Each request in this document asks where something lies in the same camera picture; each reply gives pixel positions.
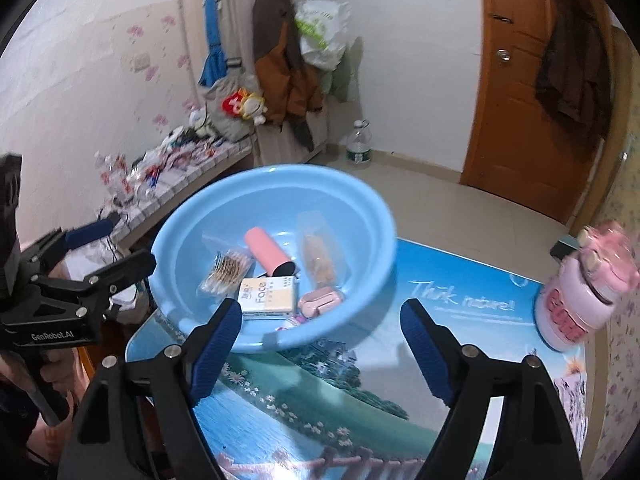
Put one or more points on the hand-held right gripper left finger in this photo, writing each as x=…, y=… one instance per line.
x=215, y=350

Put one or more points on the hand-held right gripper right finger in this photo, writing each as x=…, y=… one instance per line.
x=425, y=350

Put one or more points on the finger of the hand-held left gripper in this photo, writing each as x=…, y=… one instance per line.
x=87, y=234
x=125, y=265

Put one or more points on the white and yellow tissue pack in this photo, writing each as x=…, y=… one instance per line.
x=265, y=297

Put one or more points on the clear bag of cotton swabs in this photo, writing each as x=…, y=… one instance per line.
x=225, y=270

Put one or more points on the small cat figurine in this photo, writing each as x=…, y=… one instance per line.
x=292, y=322

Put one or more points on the pink cylindrical tube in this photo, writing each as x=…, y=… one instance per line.
x=265, y=250

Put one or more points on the small pink case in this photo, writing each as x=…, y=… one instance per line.
x=320, y=301

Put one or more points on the blue plastic basin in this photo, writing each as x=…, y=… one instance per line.
x=350, y=240

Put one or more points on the clear toothpick box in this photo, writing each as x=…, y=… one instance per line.
x=320, y=260

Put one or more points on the person's left hand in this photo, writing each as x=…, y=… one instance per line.
x=62, y=372

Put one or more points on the clutter of small bottles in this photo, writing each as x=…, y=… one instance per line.
x=150, y=170

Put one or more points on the white tiled ledge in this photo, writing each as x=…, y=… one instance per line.
x=210, y=167

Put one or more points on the pink water jug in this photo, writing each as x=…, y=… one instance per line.
x=565, y=310

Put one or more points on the lilac duck print packet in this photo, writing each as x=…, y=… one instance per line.
x=572, y=400

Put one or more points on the grey bag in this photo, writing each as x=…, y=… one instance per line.
x=230, y=127

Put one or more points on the red and yellow plush toy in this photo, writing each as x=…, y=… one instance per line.
x=245, y=105

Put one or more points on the clear water bottle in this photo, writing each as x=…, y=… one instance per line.
x=359, y=147

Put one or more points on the blue garment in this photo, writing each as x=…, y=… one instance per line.
x=214, y=35

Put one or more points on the brown wooden door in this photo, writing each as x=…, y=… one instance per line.
x=510, y=125

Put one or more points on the brown hooded jacket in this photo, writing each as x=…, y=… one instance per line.
x=280, y=60

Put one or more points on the hanging clothes on left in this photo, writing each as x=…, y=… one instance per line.
x=240, y=10

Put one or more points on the white plastic bag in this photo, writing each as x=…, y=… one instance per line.
x=320, y=35

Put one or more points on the round door lock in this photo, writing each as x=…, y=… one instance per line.
x=503, y=55

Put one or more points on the dark brown jacket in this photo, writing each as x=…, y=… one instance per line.
x=575, y=70

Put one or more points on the metal door lever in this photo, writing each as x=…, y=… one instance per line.
x=501, y=17

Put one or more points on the white wall socket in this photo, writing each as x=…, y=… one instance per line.
x=141, y=62

